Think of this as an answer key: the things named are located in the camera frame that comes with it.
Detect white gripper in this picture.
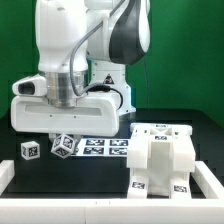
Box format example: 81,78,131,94
11,92,119,142

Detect small white tagged cube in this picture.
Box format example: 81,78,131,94
21,141,40,160

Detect white X-frame chair legs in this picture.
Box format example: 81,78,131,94
126,122,197,174

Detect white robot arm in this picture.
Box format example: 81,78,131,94
11,0,150,136

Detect white left fence bar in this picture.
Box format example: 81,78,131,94
0,160,15,196

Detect white front fence bar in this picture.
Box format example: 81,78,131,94
0,199,224,224

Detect white flat tagged base plate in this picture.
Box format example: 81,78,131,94
73,138,129,157

